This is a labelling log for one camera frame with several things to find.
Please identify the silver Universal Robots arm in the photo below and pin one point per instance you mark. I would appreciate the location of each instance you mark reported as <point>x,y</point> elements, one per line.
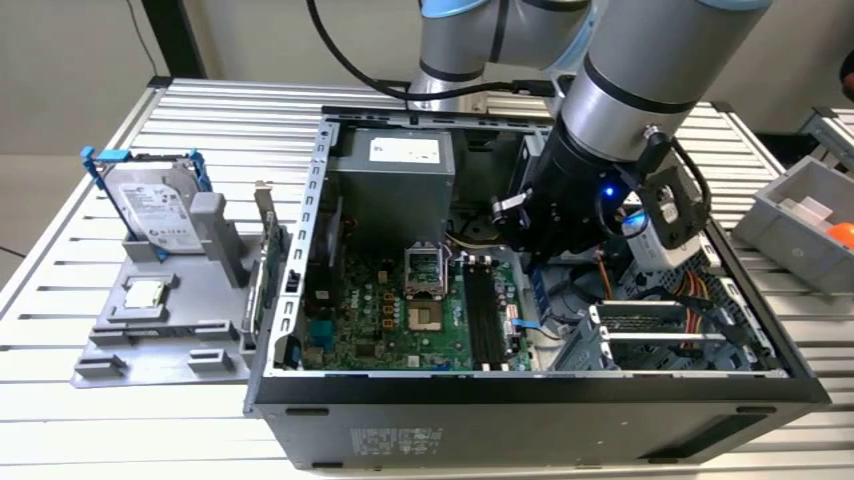
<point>634,75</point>

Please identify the black RAM slot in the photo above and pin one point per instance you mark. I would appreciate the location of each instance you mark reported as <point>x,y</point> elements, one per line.
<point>494,310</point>
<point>478,310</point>

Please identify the black round fan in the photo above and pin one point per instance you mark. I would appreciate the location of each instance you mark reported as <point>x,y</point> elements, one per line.
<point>475,229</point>

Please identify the metal locking lever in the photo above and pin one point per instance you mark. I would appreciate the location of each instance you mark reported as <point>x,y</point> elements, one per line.
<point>446,277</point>

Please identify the grey metal disk bay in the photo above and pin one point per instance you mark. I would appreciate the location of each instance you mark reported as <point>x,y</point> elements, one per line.
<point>640,312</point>

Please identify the grey power supply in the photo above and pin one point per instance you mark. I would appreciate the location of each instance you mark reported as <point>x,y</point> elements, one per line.
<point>394,200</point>

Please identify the CPU socket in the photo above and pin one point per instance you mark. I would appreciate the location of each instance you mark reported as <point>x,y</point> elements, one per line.
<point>424,315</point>

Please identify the grey plastic bin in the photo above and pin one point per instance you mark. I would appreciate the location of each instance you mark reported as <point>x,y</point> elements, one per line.
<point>787,240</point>

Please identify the white block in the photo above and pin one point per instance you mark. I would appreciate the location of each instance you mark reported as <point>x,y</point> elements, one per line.
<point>807,210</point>

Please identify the green motherboard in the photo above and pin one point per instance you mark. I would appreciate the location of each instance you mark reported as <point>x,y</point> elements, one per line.
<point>374,320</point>

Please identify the orange ball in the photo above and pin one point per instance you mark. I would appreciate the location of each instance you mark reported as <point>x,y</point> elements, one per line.
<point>842,235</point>

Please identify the green graphics card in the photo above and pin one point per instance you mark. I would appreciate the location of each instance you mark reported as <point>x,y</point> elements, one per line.
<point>269,250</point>

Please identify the black open PC case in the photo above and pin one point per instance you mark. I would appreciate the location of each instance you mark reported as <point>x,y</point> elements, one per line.
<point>467,430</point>

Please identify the grey parts rack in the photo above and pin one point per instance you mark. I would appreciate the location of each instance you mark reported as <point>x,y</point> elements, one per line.
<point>193,300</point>

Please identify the silver hard disk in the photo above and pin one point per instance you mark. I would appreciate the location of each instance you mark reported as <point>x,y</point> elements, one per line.
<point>156,205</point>

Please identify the silver CPU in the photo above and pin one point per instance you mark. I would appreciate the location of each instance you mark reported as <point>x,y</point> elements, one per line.
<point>145,295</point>

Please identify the blue disk carrier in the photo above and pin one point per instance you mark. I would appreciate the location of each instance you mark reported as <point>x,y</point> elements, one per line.
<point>109,156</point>

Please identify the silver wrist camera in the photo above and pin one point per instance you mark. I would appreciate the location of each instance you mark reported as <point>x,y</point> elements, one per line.
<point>656,245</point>

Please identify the black metal frame post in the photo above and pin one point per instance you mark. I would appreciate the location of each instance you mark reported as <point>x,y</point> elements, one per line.
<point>176,40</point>

